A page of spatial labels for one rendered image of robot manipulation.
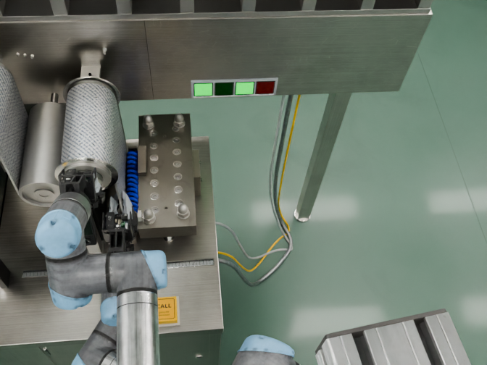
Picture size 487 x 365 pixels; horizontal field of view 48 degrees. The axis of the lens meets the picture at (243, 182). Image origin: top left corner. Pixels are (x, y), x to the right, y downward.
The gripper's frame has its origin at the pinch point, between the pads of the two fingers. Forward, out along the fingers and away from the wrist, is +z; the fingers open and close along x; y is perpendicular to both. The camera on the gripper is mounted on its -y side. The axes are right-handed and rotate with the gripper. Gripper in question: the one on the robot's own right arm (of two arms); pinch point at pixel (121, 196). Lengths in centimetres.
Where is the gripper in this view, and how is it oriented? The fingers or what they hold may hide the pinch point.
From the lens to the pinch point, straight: 152.2
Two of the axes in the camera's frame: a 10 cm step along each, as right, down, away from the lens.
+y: 0.6, -5.3, -8.5
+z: -1.0, -8.5, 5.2
